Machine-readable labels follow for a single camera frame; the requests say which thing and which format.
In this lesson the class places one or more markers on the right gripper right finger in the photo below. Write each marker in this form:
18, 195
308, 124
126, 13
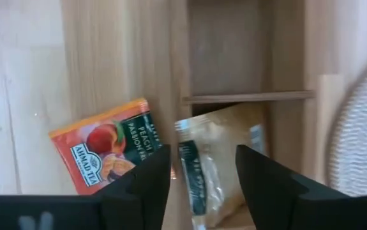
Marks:
266, 191

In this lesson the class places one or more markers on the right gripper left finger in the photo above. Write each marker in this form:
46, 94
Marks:
145, 191

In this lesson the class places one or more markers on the beige tea packet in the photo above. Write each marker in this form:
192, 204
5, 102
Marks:
215, 159

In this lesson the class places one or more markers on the orange peach tea packet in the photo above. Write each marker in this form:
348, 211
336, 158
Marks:
100, 150

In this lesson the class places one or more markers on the round woven white placemat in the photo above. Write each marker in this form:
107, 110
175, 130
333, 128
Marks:
362, 134

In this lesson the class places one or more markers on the wooden compartment tray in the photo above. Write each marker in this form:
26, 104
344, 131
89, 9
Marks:
228, 48

